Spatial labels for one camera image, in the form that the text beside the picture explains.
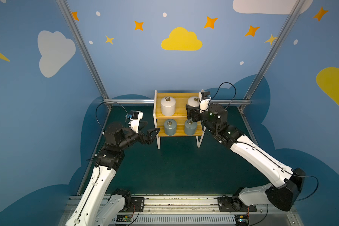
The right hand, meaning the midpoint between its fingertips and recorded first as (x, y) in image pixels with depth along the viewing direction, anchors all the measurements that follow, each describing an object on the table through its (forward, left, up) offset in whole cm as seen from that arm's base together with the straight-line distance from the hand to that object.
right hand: (196, 103), depth 71 cm
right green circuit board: (-45, -27, -41) cm, 66 cm away
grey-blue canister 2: (-4, +2, -15) cm, 16 cm away
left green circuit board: (-48, +35, -39) cm, 71 cm away
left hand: (-12, +22, -3) cm, 25 cm away
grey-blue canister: (-5, +13, -15) cm, 21 cm away
